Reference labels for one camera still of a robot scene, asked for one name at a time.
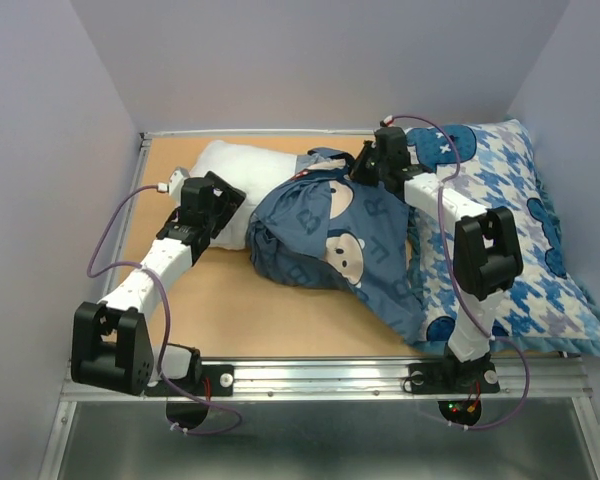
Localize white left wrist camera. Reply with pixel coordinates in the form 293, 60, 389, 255
168, 167, 190, 196

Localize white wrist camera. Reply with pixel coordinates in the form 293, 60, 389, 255
168, 167, 190, 196
380, 115, 395, 127

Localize blue letter-print pillowcase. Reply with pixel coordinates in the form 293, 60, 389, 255
246, 148, 425, 344

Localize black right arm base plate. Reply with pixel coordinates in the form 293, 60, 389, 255
401, 362, 500, 396

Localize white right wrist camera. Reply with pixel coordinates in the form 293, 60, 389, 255
380, 115, 395, 127

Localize blue houndstooth bear pillow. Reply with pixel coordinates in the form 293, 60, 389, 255
406, 120, 600, 357

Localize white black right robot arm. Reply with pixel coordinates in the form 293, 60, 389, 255
349, 124, 523, 390

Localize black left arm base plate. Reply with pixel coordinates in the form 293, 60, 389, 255
172, 364, 234, 399

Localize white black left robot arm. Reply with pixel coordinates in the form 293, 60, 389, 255
71, 168, 246, 395

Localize white pillow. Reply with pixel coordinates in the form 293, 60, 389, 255
190, 140, 301, 250

